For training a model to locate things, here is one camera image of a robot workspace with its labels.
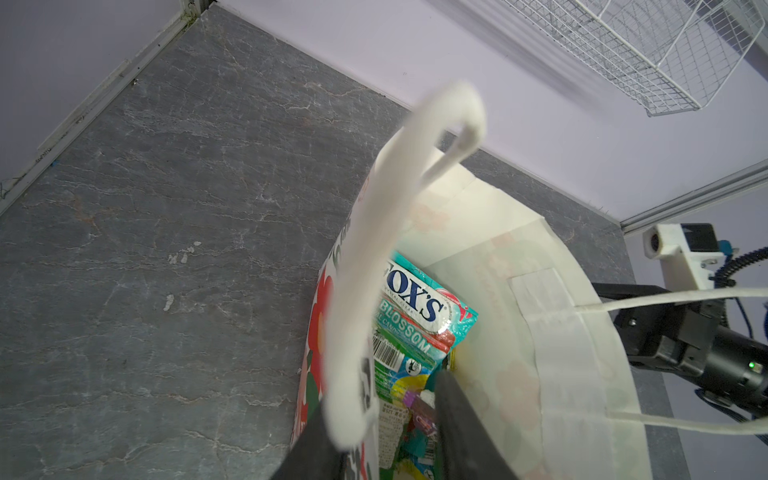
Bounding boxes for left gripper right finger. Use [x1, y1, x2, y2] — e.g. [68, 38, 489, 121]
[435, 370, 518, 480]

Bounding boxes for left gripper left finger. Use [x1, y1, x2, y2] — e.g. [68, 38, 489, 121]
[270, 404, 343, 480]

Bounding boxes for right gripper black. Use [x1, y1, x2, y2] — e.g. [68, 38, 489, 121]
[613, 299, 767, 414]

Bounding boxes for white floral paper bag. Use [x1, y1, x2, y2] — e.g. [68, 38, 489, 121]
[290, 80, 768, 480]

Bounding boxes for teal Fox's mint bag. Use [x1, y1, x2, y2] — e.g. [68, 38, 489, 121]
[376, 252, 478, 369]

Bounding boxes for green candy bag back side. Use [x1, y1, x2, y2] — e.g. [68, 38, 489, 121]
[372, 329, 438, 404]

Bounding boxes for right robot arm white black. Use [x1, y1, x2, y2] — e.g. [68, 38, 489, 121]
[593, 248, 767, 441]

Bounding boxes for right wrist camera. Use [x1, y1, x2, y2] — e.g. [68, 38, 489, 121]
[642, 223, 725, 292]

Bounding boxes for white wire shelf basket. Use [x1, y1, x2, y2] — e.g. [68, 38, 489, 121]
[506, 0, 767, 117]

